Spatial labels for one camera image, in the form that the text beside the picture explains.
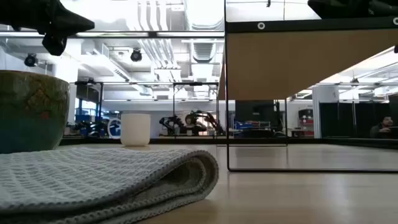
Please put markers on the white column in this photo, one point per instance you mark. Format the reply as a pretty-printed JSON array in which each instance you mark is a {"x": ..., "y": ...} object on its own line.
[{"x": 325, "y": 105}]

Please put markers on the black ceiling spotlight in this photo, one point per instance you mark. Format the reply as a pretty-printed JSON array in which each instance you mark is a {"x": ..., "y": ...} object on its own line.
[
  {"x": 30, "y": 60},
  {"x": 136, "y": 55}
]

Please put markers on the white ceramic mug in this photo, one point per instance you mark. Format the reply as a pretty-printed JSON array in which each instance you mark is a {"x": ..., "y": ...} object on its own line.
[{"x": 135, "y": 129}]

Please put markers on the black background rig frame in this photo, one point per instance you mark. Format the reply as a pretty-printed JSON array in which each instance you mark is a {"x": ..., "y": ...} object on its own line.
[
  {"x": 196, "y": 84},
  {"x": 101, "y": 105}
]

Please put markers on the person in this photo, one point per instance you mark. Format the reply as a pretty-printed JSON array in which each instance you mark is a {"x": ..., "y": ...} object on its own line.
[
  {"x": 194, "y": 126},
  {"x": 384, "y": 127}
]

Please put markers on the green and teal glazed mug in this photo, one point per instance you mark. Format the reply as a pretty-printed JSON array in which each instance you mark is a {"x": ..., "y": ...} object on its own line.
[{"x": 31, "y": 109}]

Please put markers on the black background robot arm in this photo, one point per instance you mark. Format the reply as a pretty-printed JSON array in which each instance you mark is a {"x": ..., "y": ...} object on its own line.
[
  {"x": 171, "y": 123},
  {"x": 211, "y": 119}
]

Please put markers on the black aluminium table frame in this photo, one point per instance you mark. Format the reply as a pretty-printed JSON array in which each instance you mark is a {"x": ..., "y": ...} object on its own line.
[{"x": 186, "y": 141}]

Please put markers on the grey waffle cloth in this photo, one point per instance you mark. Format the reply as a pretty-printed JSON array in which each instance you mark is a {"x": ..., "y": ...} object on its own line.
[{"x": 93, "y": 174}]

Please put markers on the black partition curtain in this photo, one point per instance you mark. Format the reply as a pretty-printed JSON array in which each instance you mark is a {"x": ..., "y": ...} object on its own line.
[{"x": 348, "y": 119}]

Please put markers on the red storage rack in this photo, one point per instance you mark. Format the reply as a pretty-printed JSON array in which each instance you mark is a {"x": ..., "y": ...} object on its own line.
[{"x": 306, "y": 123}]

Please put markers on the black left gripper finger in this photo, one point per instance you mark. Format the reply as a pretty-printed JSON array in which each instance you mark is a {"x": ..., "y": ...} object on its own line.
[
  {"x": 54, "y": 45},
  {"x": 71, "y": 23}
]

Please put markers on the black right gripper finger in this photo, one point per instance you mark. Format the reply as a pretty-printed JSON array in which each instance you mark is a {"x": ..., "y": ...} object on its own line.
[{"x": 339, "y": 7}]

